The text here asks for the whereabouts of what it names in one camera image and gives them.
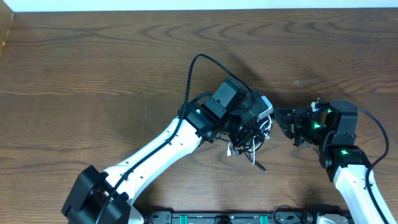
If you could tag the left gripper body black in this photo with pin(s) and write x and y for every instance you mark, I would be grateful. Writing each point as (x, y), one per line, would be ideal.
(234, 122)

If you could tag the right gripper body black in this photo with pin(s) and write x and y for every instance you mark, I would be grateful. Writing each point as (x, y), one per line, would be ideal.
(308, 129)

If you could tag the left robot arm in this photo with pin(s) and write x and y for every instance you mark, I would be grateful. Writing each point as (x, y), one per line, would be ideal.
(90, 190)

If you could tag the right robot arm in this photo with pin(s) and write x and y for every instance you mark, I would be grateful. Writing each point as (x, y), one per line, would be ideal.
(331, 127)

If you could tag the wooden side panel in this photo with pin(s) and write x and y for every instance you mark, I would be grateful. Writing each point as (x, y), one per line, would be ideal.
(6, 19)

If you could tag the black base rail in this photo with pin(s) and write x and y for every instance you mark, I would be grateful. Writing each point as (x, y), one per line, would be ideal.
(284, 217)

